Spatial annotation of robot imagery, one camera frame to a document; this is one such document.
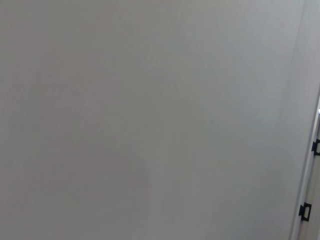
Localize black metal bracket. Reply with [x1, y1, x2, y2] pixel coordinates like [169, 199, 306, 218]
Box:
[311, 138, 320, 156]
[299, 202, 312, 222]

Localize white metal frame rail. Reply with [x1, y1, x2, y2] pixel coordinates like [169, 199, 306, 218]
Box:
[288, 88, 320, 240]

